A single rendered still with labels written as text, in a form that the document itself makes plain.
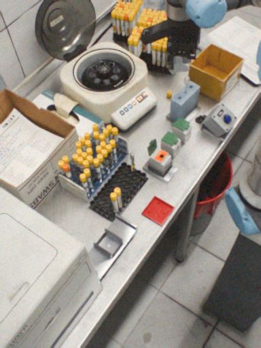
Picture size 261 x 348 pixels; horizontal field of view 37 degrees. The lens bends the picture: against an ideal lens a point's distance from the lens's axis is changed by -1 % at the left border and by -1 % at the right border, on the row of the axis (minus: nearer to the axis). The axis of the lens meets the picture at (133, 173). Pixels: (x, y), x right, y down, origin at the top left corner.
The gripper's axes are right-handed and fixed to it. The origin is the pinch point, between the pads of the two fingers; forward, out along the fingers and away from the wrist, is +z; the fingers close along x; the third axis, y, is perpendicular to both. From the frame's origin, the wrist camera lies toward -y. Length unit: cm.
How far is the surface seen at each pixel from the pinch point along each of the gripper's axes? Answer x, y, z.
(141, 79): 0.0, -9.8, 5.2
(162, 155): -24.4, 2.2, 9.0
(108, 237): -51, -6, 11
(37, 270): -69, -11, -15
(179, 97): -4.0, 3.1, 6.4
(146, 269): -29, -6, 103
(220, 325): -46, 33, 104
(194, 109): 0.0, 7.5, 15.5
